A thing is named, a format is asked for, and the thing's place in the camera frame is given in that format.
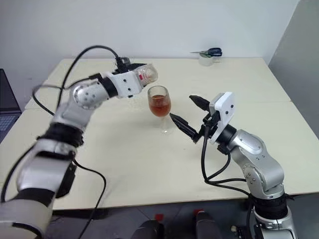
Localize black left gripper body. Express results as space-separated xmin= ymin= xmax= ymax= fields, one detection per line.
xmin=119 ymin=63 xmax=134 ymax=75

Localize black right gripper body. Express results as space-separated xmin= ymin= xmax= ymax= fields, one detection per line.
xmin=199 ymin=110 xmax=220 ymax=139

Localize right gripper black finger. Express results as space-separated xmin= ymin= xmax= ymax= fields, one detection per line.
xmin=169 ymin=113 xmax=201 ymax=144
xmin=188 ymin=95 xmax=211 ymax=112

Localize clear plastic bottle pink label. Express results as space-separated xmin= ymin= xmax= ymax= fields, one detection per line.
xmin=136 ymin=63 xmax=160 ymax=85

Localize clear wine glass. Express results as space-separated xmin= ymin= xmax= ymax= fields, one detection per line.
xmin=147 ymin=85 xmax=175 ymax=135

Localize clear tape roll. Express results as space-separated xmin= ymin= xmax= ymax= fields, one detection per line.
xmin=198 ymin=52 xmax=217 ymax=67

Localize dark rounded shape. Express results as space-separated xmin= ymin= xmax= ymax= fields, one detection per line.
xmin=195 ymin=212 xmax=221 ymax=239
xmin=136 ymin=219 xmax=165 ymax=239

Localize black ribbed block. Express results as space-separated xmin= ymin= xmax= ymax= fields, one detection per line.
xmin=231 ymin=219 xmax=252 ymax=239

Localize dark laptop computer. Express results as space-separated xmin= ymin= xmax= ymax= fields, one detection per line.
xmin=0 ymin=68 xmax=22 ymax=144

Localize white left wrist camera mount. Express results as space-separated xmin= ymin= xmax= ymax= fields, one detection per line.
xmin=107 ymin=70 xmax=147 ymax=100

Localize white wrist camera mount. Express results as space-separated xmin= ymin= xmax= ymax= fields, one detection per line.
xmin=208 ymin=91 xmax=236 ymax=145
xmin=107 ymin=70 xmax=147 ymax=100

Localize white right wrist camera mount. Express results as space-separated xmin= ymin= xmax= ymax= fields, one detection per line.
xmin=208 ymin=91 xmax=236 ymax=145

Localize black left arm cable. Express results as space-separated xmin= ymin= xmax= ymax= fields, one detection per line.
xmin=0 ymin=45 xmax=124 ymax=239

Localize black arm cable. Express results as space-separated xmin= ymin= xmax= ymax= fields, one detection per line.
xmin=0 ymin=45 xmax=124 ymax=239
xmin=201 ymin=124 xmax=253 ymax=239

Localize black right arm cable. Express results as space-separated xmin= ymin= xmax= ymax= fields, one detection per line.
xmin=201 ymin=124 xmax=253 ymax=239

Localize blue handled scissors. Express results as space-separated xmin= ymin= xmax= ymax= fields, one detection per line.
xmin=189 ymin=47 xmax=223 ymax=57

